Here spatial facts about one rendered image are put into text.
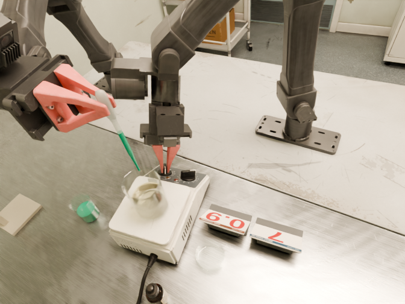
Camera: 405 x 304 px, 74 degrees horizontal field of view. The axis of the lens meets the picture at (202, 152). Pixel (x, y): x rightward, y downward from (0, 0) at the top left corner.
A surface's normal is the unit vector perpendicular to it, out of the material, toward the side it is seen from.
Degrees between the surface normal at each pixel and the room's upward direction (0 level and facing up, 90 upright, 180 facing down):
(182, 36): 88
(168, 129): 65
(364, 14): 90
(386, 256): 0
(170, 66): 90
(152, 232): 0
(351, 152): 0
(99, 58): 118
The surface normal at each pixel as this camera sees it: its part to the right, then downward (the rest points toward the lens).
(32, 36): 0.99, -0.14
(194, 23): 0.26, 0.58
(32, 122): 0.94, 0.18
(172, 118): 0.21, 0.35
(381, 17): -0.47, 0.69
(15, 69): -0.11, -0.64
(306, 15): 0.14, 0.84
